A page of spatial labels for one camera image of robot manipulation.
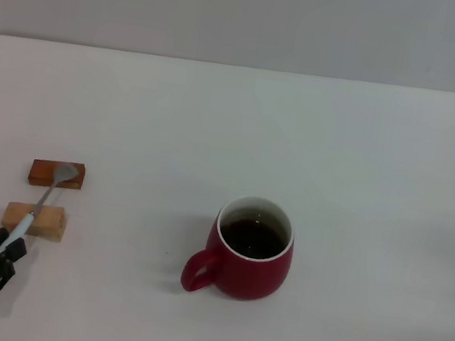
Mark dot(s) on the red ceramic cup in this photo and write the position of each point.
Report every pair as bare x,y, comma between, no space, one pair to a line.
245,275

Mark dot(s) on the light tan wooden block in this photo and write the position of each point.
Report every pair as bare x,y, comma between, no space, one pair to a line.
50,222

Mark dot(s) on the dark brown wooden block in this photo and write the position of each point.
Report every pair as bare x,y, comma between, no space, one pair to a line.
41,171

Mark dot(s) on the dark coffee liquid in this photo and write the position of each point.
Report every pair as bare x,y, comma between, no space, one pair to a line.
252,239

